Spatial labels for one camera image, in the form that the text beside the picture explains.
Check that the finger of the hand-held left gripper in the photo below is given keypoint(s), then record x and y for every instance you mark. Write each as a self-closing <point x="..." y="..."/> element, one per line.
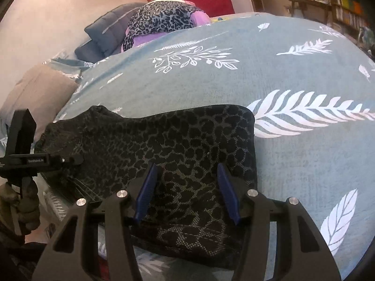
<point x="66" y="160"/>

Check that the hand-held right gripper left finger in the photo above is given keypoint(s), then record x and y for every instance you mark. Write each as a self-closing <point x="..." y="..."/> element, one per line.
<point x="146" y="190"/>

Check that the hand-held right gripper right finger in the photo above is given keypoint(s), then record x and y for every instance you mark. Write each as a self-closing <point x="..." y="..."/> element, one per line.
<point x="228" y="193"/>

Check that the dark leopard print pants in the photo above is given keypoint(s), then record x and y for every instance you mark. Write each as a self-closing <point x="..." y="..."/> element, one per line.
<point x="175" y="140"/>

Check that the person's left hand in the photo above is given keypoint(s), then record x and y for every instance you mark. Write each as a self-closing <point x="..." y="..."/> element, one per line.
<point x="29" y="213"/>

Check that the beige pillow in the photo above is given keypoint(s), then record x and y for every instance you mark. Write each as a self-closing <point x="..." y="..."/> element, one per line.
<point x="41" y="87"/>

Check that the pink red cloth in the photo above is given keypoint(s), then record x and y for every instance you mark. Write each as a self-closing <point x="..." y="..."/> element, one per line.
<point x="101" y="267"/>

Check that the teal leaf print duvet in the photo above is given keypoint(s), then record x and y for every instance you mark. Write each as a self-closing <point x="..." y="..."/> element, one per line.
<point x="234" y="73"/>

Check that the grey padded headboard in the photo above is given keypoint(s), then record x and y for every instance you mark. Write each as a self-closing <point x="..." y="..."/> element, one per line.
<point x="108" y="32"/>

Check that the pile of clothes leopard purple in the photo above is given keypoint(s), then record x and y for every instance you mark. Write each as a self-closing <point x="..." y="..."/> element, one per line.
<point x="146" y="39"/>

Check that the grey leopard print cloth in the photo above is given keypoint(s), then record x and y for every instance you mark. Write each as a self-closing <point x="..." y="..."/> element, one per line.
<point x="164" y="16"/>

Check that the wooden desk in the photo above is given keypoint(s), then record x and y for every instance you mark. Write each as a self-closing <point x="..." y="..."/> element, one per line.
<point x="307" y="1"/>

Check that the wooden bookshelf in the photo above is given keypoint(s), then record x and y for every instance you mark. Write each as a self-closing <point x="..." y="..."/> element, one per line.
<point x="348" y="8"/>

